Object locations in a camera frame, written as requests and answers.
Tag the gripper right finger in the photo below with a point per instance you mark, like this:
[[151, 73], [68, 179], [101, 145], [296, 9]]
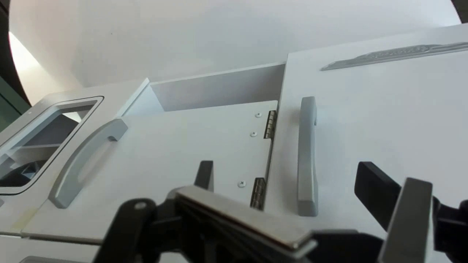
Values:
[[411, 224]]

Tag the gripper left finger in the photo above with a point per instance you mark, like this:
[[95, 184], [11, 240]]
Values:
[[243, 219]]

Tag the small white cabinet door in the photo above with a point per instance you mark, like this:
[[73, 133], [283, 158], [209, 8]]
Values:
[[185, 155]]

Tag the large white cabinet door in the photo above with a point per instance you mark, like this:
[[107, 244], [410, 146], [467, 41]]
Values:
[[381, 126]]

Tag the white oven door with window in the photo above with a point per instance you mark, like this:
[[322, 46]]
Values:
[[88, 92]]

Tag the white toy kitchen cabinet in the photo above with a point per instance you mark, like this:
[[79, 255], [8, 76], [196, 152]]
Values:
[[220, 89]]

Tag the round white table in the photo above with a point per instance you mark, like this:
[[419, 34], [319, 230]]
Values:
[[195, 30]]

